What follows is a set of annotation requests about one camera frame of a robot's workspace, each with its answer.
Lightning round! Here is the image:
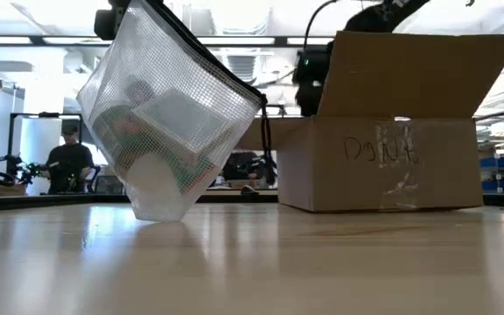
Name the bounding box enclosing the grey mesh zipper pouch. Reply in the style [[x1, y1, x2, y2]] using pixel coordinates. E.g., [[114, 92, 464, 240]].
[[74, 0, 276, 223]]

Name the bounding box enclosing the taped brown cardboard box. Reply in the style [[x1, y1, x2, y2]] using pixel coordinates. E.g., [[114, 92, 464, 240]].
[[233, 29, 504, 214]]

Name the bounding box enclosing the teal Scotch sponge package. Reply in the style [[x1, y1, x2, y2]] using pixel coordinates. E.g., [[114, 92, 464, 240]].
[[92, 103, 217, 196]]

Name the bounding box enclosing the person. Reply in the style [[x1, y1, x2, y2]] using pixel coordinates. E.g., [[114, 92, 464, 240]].
[[45, 124, 96, 195], [222, 150, 277, 188]]

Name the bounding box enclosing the black background chair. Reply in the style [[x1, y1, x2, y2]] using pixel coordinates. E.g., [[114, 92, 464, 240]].
[[93, 174, 127, 196]]

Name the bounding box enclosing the small background cardboard box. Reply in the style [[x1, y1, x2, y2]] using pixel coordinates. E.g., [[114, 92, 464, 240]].
[[0, 182, 29, 197]]

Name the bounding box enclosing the black background rig frame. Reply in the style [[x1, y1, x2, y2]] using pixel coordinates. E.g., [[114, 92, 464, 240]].
[[5, 111, 85, 194], [263, 102, 286, 118]]

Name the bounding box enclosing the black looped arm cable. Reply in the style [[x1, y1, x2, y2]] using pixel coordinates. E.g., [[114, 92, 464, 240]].
[[302, 0, 340, 50]]

